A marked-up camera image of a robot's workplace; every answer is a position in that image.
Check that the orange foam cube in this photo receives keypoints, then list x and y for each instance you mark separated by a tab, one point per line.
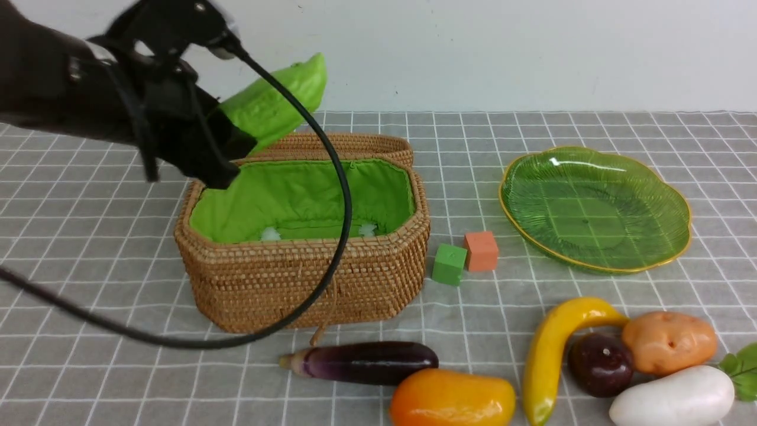
483	251

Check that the brown potato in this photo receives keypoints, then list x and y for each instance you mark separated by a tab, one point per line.
662	343

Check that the green foam cube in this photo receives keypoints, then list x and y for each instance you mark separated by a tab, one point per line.
449	263

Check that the dark purple passion fruit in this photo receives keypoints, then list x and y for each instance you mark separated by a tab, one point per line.
601	365

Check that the yellow banana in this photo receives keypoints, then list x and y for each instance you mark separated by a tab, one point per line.
540	384

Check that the white radish with leaves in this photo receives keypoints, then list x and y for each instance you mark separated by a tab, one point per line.
698	395

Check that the dark purple eggplant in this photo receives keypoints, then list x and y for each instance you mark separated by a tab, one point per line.
380	363

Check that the woven rattan basket lid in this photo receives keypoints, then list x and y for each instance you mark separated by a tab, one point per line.
308	144

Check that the green glass leaf plate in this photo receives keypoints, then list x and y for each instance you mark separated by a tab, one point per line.
598	212

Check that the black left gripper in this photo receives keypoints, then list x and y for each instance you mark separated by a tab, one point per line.
171	117

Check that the green bitter gourd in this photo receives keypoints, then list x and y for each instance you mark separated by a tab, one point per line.
262	116

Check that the woven rattan basket green lining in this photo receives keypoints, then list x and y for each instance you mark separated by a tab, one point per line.
256	251

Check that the orange mango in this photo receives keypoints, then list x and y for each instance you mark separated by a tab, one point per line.
448	397

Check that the grey checked tablecloth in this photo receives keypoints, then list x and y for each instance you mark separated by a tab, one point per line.
78	218

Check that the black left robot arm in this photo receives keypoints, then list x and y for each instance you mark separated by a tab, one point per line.
54	82

